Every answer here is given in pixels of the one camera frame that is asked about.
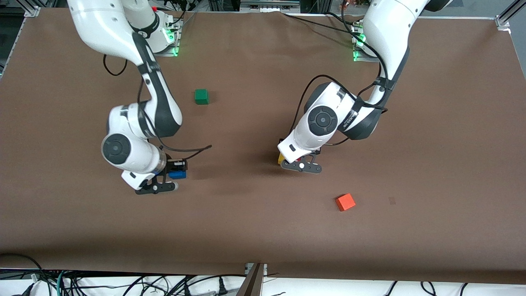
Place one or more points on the orange wooden block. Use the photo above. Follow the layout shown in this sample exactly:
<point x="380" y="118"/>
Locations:
<point x="345" y="202"/>

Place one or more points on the yellow wooden block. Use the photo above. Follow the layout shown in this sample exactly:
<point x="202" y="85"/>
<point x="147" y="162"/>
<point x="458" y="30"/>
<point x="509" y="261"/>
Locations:
<point x="281" y="159"/>

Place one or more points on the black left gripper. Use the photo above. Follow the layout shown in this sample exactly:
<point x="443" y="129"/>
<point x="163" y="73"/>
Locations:
<point x="317" y="152"/>

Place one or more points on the green wooden block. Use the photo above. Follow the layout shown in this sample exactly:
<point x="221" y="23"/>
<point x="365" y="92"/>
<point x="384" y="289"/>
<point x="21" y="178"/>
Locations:
<point x="201" y="97"/>

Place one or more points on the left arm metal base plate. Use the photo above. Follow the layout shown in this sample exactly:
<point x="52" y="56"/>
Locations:
<point x="359" y="55"/>

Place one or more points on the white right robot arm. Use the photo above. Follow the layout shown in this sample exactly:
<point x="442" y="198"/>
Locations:
<point x="123" y="148"/>

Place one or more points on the metal table bracket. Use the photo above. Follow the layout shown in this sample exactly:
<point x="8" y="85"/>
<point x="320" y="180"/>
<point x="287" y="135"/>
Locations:
<point x="251" y="283"/>

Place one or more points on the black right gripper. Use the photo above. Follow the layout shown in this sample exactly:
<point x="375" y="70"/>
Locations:
<point x="171" y="163"/>

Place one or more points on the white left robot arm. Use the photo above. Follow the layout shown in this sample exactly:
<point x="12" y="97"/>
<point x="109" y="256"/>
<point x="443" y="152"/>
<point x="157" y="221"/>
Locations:
<point x="324" y="119"/>

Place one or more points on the brown table cover sheet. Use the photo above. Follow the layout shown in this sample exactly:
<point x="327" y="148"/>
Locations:
<point x="263" y="230"/>

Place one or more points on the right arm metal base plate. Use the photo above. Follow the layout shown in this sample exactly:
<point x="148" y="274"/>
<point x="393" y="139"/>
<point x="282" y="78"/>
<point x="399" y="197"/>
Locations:
<point x="174" y="47"/>

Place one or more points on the blue wooden block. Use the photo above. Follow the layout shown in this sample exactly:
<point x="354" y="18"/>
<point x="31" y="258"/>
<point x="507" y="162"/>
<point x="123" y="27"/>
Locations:
<point x="177" y="175"/>

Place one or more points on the metal background rail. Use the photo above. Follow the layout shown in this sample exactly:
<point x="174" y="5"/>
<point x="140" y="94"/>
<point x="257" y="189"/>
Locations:
<point x="269" y="4"/>

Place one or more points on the aluminium frame profile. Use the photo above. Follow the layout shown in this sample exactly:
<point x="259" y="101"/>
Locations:
<point x="32" y="11"/>
<point x="507" y="14"/>

